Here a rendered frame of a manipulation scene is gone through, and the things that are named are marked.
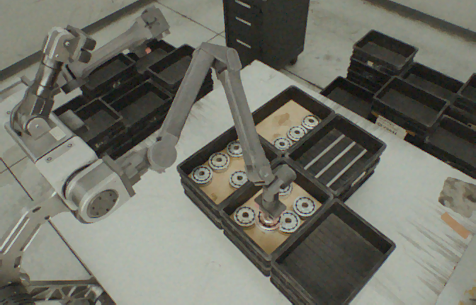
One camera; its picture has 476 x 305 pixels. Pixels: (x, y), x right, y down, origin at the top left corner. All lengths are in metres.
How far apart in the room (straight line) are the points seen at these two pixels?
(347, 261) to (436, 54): 2.95
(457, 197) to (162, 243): 1.43
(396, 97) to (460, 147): 0.52
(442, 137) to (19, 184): 3.11
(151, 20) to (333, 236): 1.10
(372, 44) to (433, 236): 1.77
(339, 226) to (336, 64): 2.33
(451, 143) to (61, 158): 2.36
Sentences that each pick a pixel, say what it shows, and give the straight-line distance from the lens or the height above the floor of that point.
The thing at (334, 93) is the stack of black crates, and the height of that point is 0.27.
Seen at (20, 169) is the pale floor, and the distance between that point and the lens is 3.31.
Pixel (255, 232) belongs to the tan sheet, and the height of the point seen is 0.83.
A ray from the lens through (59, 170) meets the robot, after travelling 1.00.
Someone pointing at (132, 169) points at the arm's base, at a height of 1.48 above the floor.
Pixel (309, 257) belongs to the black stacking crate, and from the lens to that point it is 1.53.
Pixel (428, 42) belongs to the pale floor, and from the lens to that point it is 4.29.
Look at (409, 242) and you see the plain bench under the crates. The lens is 1.82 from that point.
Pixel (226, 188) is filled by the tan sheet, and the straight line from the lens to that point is 1.67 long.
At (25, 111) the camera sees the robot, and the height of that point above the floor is 1.60.
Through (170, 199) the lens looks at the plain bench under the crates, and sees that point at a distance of 1.83.
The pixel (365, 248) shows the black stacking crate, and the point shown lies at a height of 0.83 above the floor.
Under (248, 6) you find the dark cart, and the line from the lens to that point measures 2.90.
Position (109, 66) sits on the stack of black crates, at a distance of 3.04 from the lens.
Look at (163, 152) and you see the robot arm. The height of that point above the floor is 1.48.
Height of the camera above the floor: 2.24
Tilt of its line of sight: 51 degrees down
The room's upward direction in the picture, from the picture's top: 4 degrees counter-clockwise
